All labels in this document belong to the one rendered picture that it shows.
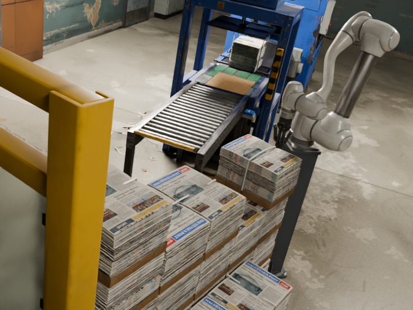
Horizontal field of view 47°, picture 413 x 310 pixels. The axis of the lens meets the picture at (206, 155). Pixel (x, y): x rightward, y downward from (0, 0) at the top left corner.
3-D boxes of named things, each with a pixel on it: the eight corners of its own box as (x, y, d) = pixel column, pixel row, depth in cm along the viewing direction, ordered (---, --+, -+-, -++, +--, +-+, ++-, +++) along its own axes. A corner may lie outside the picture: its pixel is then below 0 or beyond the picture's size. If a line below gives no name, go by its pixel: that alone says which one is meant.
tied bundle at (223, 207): (238, 235, 233) (248, 196, 222) (203, 263, 210) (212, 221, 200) (178, 202, 250) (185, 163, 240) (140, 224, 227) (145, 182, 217)
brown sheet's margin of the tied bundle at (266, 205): (294, 192, 279) (295, 186, 277) (269, 210, 257) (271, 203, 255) (270, 181, 286) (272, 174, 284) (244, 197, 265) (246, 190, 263)
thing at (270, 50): (268, 87, 491) (270, 77, 487) (209, 71, 504) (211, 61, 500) (291, 55, 625) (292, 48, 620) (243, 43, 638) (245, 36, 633)
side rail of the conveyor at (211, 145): (201, 170, 315) (204, 155, 309) (193, 168, 316) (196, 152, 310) (247, 108, 431) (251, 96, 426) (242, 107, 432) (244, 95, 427)
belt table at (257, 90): (253, 107, 429) (255, 97, 425) (186, 88, 442) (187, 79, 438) (268, 87, 490) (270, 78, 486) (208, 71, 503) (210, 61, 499)
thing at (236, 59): (254, 72, 492) (260, 48, 480) (227, 65, 498) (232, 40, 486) (262, 64, 525) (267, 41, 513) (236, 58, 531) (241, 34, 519)
